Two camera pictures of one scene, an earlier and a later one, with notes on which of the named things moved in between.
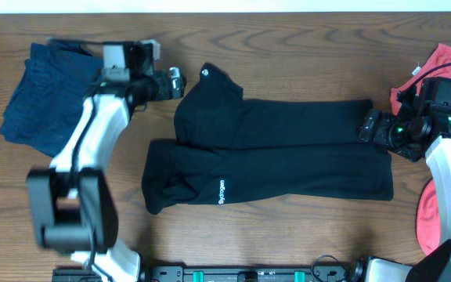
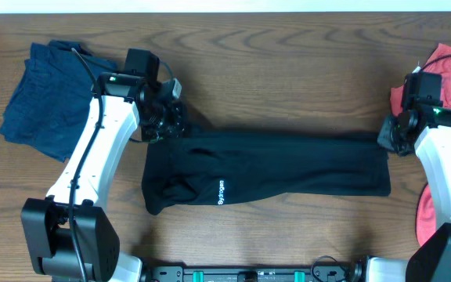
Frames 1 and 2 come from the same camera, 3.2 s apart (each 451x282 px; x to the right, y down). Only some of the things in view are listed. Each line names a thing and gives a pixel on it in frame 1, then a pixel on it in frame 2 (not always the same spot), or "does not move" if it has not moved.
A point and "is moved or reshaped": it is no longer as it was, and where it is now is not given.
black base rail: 178,273 does not move
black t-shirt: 229,149 is moved or reshaped
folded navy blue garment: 48,95 does not move
